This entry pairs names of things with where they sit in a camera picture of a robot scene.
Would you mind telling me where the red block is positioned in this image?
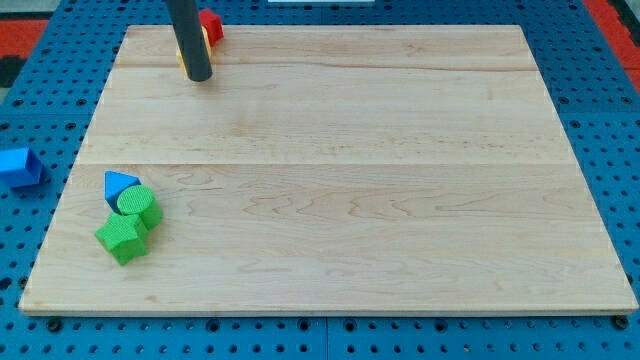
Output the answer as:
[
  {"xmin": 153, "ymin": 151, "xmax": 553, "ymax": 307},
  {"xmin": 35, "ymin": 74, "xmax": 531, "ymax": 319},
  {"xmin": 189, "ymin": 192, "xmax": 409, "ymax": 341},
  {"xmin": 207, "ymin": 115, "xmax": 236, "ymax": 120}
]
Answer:
[{"xmin": 198, "ymin": 9, "xmax": 224, "ymax": 47}]

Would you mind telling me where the light wooden board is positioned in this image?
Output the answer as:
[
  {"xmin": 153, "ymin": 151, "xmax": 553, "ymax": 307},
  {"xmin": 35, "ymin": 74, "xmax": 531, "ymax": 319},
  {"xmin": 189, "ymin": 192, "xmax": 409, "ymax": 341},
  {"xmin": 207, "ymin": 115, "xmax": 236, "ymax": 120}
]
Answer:
[{"xmin": 19, "ymin": 25, "xmax": 638, "ymax": 317}]

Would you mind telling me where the blue triangle block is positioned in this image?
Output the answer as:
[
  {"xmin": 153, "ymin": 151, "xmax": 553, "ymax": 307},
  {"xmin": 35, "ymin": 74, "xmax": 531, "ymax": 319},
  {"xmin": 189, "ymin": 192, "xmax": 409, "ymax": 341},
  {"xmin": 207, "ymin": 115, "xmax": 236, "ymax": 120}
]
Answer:
[{"xmin": 104, "ymin": 170, "xmax": 141, "ymax": 213}]

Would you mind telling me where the blue cube block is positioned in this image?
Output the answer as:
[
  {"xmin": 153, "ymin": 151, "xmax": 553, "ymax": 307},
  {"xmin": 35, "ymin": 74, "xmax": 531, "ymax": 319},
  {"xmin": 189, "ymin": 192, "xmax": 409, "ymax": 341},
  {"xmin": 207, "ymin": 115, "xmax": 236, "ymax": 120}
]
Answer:
[{"xmin": 1, "ymin": 147, "xmax": 43, "ymax": 188}]

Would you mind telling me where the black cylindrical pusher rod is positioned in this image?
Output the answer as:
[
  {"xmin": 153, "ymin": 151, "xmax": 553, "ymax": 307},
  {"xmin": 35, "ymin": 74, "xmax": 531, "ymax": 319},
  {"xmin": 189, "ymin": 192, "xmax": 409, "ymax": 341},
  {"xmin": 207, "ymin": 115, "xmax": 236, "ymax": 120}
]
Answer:
[{"xmin": 166, "ymin": 0, "xmax": 213, "ymax": 82}]

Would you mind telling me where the green star block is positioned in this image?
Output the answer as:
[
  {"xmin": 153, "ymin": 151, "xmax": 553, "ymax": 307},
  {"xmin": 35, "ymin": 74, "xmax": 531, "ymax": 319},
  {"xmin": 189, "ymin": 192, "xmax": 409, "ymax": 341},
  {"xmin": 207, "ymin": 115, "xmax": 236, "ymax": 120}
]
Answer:
[{"xmin": 94, "ymin": 213, "xmax": 149, "ymax": 266}]

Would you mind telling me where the green cylinder block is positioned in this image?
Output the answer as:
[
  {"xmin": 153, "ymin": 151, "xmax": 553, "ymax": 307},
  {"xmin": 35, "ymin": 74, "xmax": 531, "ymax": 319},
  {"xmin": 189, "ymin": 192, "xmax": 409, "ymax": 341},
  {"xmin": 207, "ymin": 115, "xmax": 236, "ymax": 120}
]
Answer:
[{"xmin": 116, "ymin": 185, "xmax": 163, "ymax": 229}]

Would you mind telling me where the yellow block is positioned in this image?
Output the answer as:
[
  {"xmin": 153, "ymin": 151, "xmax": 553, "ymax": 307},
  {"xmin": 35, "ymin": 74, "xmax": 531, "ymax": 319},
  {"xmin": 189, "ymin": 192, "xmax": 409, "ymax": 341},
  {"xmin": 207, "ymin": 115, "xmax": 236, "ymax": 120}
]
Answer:
[{"xmin": 176, "ymin": 26, "xmax": 213, "ymax": 78}]

